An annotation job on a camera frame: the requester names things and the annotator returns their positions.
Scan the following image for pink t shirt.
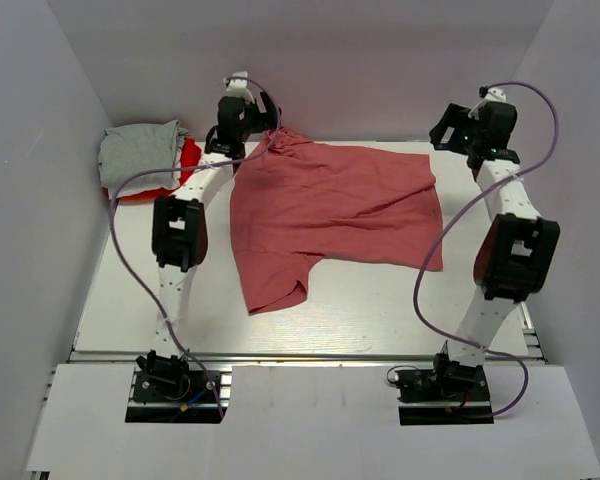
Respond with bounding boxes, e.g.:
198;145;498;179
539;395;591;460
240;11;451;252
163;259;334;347
229;129;443;314

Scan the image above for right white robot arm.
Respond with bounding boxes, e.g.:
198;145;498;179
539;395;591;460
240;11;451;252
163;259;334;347
429;100;560;399

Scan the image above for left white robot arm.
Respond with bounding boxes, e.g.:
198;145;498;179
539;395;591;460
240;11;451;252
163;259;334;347
151;91;281;360

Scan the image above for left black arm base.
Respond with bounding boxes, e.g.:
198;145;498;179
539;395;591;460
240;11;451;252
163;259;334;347
125;351;231;424

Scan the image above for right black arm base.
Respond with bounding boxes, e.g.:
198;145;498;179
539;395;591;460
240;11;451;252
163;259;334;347
386;353;494;426

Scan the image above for red folded t shirt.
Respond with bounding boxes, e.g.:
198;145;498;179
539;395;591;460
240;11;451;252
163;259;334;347
118;138;201;201

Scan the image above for white folded t shirt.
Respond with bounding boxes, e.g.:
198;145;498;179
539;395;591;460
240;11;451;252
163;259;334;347
102;138;187;201

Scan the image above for grey folded t shirt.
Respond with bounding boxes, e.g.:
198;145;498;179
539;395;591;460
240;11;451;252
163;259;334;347
98;120;190;191

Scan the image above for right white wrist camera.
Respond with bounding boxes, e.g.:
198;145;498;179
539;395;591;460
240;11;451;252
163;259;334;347
468;86;507;120

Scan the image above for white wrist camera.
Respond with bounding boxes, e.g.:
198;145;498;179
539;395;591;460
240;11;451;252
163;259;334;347
224;71;256;104
468;86;507;120

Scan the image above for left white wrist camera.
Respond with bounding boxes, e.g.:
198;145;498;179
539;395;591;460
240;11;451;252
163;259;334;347
224;71;256;104

